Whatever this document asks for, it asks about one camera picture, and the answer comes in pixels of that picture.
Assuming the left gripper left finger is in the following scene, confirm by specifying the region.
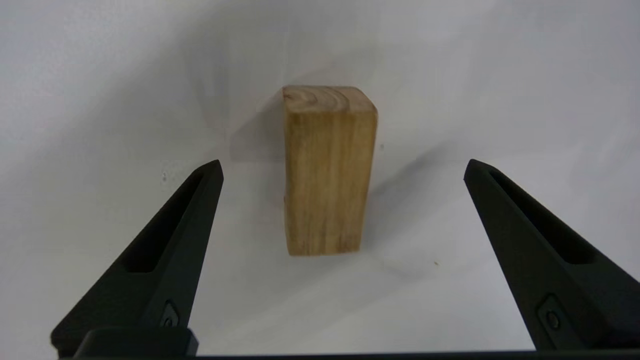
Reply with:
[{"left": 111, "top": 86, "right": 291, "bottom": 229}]
[{"left": 50, "top": 160, "right": 224, "bottom": 357}]

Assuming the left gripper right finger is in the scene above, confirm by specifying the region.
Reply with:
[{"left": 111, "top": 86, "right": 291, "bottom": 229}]
[{"left": 463, "top": 159, "right": 640, "bottom": 352}]

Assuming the arched wooden building block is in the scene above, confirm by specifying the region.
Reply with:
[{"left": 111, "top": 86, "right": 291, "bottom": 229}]
[{"left": 281, "top": 85, "right": 379, "bottom": 257}]

